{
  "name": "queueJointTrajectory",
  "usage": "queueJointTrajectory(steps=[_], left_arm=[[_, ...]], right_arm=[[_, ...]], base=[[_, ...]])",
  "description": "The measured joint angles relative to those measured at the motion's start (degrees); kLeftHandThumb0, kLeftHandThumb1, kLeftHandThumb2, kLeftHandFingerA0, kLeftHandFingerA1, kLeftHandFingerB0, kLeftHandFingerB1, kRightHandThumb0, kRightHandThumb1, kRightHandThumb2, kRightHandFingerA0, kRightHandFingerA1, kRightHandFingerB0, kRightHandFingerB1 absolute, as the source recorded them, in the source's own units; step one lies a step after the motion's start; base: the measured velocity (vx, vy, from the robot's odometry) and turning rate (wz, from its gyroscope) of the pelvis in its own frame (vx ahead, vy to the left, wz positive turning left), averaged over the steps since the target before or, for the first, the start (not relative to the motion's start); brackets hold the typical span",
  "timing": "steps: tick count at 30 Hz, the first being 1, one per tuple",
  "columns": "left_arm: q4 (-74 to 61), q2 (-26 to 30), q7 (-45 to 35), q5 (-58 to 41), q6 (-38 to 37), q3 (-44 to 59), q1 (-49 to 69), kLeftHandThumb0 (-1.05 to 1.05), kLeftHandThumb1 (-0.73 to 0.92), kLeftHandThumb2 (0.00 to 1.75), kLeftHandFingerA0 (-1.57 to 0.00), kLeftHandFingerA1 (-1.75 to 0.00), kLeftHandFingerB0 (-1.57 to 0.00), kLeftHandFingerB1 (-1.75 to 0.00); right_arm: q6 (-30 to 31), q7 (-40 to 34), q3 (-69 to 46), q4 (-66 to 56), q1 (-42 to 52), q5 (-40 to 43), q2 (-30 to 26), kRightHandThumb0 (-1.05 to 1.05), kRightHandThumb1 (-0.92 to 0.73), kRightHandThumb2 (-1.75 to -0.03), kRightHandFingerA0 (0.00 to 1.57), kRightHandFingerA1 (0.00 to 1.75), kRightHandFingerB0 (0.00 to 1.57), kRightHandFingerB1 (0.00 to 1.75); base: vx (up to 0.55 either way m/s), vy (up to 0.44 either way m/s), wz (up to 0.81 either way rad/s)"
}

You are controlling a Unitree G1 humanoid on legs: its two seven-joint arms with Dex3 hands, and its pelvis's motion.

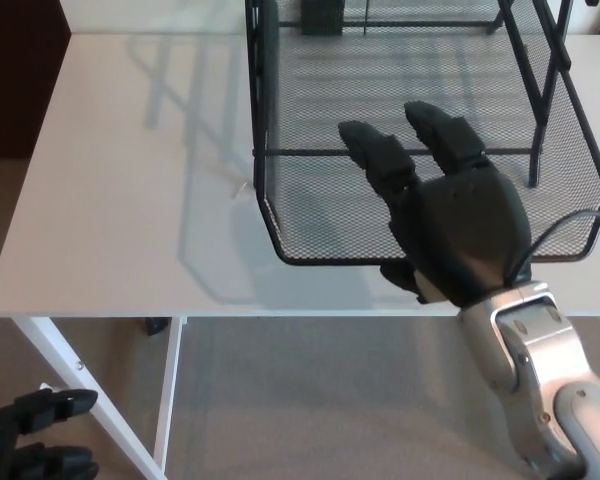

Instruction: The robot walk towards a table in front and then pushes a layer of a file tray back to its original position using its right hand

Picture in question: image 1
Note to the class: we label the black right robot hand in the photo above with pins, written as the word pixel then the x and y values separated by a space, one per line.
pixel 465 230

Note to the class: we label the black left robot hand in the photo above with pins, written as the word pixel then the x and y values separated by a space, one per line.
pixel 25 415

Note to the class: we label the black mesh file tray layer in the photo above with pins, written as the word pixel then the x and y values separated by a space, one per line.
pixel 330 225

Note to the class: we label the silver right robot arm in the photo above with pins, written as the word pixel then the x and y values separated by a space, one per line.
pixel 530 340

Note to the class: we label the white peg on table leg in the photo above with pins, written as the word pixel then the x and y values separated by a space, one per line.
pixel 46 386

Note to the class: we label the black chair caster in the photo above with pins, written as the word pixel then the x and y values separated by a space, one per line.
pixel 157 326

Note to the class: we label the clear tape scrap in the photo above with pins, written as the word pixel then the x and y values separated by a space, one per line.
pixel 242 190

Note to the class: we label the small black box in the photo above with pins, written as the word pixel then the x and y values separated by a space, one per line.
pixel 321 17

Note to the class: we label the dark brown cabinet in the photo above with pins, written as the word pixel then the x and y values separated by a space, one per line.
pixel 15 75

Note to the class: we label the white metal table leg frame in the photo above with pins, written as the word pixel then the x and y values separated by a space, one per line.
pixel 75 370

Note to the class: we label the black metal file tray frame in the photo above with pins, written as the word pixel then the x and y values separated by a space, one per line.
pixel 534 170

